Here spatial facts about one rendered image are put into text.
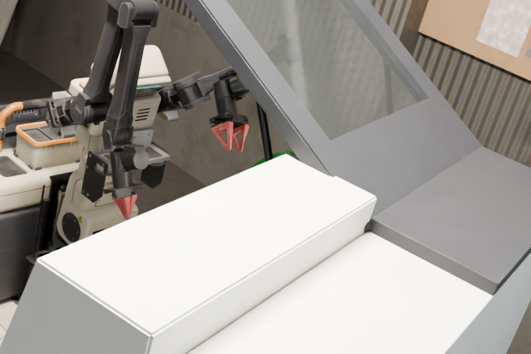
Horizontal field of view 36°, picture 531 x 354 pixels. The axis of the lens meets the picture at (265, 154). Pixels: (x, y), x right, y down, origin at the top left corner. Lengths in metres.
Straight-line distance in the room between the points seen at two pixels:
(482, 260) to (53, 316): 0.85
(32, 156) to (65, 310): 1.85
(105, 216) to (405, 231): 1.41
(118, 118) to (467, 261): 1.14
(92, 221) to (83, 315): 1.64
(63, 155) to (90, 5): 2.67
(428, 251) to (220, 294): 0.56
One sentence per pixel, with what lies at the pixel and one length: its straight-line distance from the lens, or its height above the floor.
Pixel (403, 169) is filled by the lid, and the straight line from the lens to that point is 1.91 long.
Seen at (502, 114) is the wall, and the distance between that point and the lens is 3.80.
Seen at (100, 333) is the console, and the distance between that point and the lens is 1.17.
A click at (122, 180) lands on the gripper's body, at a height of 1.11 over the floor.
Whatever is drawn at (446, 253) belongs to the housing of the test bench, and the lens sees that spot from 1.65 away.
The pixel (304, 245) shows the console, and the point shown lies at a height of 1.54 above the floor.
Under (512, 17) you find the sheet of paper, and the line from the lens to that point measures 3.72.
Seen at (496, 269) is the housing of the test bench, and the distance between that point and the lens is 1.67.
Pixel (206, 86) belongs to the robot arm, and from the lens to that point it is 2.75.
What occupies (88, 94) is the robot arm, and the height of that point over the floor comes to 1.30.
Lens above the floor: 2.22
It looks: 23 degrees down
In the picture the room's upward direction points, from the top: 15 degrees clockwise
